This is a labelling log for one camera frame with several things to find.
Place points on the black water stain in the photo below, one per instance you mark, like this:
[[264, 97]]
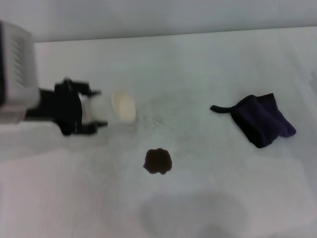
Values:
[[158, 161]]

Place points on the white paper cup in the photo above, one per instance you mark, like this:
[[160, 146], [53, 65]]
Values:
[[123, 106]]

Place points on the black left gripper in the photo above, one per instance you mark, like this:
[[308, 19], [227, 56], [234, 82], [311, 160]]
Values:
[[68, 109]]

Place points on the purple rag with black trim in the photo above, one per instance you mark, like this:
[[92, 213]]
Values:
[[260, 119]]

